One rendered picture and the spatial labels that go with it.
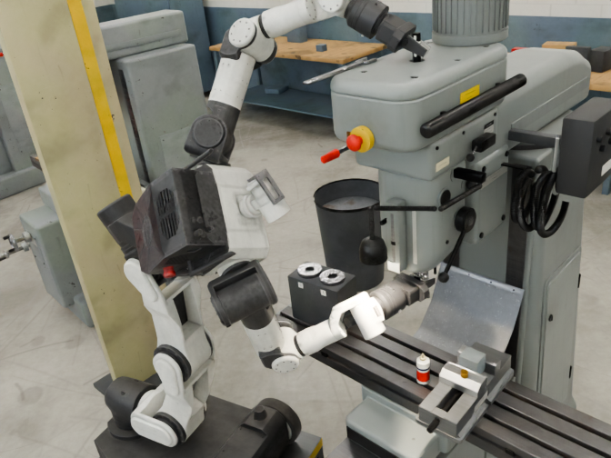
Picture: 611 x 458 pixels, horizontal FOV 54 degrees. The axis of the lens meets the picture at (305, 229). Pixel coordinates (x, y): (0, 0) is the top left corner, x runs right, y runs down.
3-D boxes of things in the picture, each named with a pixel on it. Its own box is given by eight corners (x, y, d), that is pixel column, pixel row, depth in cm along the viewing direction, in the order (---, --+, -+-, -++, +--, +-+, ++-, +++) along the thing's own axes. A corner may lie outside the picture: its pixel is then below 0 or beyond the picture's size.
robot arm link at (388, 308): (386, 284, 167) (357, 302, 161) (405, 319, 166) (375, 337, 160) (365, 293, 177) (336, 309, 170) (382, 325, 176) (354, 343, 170)
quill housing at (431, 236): (434, 285, 163) (433, 178, 148) (373, 263, 176) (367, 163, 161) (469, 255, 174) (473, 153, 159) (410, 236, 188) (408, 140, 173)
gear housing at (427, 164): (432, 184, 144) (432, 145, 140) (354, 165, 160) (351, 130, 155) (499, 141, 165) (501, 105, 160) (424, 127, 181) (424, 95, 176)
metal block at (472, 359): (476, 379, 175) (477, 363, 172) (458, 371, 179) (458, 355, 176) (485, 369, 179) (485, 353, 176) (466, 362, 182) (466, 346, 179)
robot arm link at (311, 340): (343, 348, 168) (285, 374, 174) (335, 318, 175) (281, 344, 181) (325, 333, 161) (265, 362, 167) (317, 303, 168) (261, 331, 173)
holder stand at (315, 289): (341, 335, 213) (336, 289, 203) (292, 317, 225) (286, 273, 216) (359, 317, 221) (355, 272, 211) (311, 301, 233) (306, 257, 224)
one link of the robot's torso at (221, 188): (125, 309, 156) (205, 269, 133) (105, 189, 164) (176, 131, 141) (215, 301, 177) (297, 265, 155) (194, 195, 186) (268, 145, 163)
